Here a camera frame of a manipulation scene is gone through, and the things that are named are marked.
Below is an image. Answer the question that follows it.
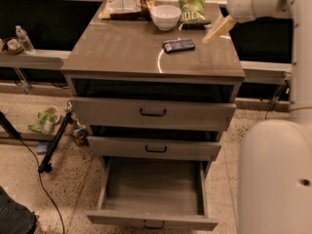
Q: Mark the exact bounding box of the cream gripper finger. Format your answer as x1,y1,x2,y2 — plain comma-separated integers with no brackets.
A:
202,16,237,43

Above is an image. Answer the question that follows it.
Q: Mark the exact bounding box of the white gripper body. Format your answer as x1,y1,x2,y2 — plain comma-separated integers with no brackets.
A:
226,0,258,23

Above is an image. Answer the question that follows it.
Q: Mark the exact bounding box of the blue rxbar snack bar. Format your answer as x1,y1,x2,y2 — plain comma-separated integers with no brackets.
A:
162,39,195,54

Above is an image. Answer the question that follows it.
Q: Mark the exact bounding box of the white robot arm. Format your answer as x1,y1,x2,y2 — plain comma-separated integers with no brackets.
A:
203,0,312,234

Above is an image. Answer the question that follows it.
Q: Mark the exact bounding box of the grey drawer cabinet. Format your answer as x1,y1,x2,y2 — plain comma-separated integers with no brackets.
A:
60,2,246,168

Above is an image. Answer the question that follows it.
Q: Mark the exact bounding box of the grey top drawer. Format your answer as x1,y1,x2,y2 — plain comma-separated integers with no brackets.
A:
71,97,236,132

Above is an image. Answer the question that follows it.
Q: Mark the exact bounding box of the grey drawer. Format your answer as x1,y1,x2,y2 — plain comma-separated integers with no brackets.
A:
89,136,221,161
71,97,236,132
87,157,217,231

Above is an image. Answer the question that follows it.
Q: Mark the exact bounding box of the grey middle drawer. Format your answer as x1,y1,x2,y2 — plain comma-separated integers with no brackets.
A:
89,136,221,161

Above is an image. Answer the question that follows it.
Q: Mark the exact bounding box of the grey bottom drawer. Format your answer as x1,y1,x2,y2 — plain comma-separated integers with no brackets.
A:
87,157,217,231

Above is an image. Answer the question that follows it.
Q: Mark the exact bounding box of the green chip bag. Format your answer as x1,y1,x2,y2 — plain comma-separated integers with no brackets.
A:
177,0,211,30

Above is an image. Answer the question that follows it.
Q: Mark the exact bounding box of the white bowl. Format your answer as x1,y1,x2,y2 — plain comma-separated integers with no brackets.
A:
150,5,181,31

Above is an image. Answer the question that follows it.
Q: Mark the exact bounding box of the brown chip bag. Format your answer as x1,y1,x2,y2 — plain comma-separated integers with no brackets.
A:
98,0,156,20

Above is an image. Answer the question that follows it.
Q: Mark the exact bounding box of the small can on floor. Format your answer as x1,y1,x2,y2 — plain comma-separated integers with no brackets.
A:
73,127,88,140

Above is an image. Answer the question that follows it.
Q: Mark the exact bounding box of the green white cloth bundle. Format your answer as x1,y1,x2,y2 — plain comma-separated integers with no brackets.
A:
28,105,60,135

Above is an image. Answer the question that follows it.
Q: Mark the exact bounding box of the clear water bottle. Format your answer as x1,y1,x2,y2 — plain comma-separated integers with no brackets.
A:
16,25,35,54

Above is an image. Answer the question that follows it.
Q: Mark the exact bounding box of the small bowl on ledge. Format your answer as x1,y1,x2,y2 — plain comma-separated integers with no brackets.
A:
2,38,23,55

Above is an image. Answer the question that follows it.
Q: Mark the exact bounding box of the black tripod leg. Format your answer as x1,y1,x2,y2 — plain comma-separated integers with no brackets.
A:
38,112,72,174

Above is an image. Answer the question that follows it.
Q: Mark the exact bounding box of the person leg in jeans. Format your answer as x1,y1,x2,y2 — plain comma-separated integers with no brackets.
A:
0,186,37,234

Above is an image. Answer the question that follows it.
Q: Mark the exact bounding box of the black floor cable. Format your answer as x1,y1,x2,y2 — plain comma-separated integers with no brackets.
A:
0,111,66,234

